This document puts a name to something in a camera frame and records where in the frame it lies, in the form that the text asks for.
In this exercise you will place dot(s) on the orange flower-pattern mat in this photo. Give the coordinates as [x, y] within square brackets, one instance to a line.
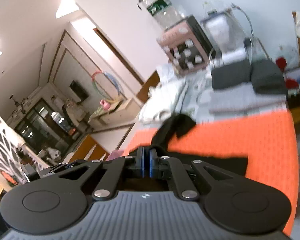
[240, 135]

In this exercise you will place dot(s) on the cream low cabinet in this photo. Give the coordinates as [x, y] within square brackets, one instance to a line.
[115, 112]

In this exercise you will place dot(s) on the colourful hula hoop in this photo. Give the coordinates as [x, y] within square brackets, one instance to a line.
[115, 80]

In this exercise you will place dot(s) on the pink kettlebell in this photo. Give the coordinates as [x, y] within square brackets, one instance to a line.
[105, 105]

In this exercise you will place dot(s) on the clear water bottle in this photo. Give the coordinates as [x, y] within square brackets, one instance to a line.
[162, 7]

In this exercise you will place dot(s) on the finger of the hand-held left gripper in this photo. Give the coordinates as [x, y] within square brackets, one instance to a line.
[57, 169]

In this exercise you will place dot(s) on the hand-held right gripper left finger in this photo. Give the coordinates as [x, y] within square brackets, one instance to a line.
[140, 162]

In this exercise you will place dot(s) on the wooden door frame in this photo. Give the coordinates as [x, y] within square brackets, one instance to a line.
[120, 55]

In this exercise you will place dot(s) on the black t-shirt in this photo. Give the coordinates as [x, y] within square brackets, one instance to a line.
[175, 127]

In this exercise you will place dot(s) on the dark glass display cabinet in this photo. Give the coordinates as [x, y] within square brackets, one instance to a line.
[40, 127]

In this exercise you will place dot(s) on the black wall picture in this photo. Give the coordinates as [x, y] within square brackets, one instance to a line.
[78, 91]

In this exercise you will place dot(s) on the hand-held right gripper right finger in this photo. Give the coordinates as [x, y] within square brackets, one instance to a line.
[152, 162]

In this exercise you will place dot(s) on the light grey folded cloth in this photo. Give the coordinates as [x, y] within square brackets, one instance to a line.
[240, 100]

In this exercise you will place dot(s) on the plastic-wrapped white appliance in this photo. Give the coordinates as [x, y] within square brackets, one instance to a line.
[222, 30]

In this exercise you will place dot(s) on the dark grey folded pants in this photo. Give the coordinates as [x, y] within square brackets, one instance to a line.
[267, 78]

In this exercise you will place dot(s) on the pink water dispenser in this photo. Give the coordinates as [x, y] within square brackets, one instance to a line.
[182, 33]

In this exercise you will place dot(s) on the white quilted garment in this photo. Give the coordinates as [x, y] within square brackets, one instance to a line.
[160, 105]

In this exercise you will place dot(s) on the leaf-pattern tablecloth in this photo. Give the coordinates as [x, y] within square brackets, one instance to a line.
[200, 97]

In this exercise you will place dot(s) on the white box with red print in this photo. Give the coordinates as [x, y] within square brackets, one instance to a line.
[296, 80]

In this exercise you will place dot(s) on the white lattice screen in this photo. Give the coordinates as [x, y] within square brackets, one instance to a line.
[2, 140]

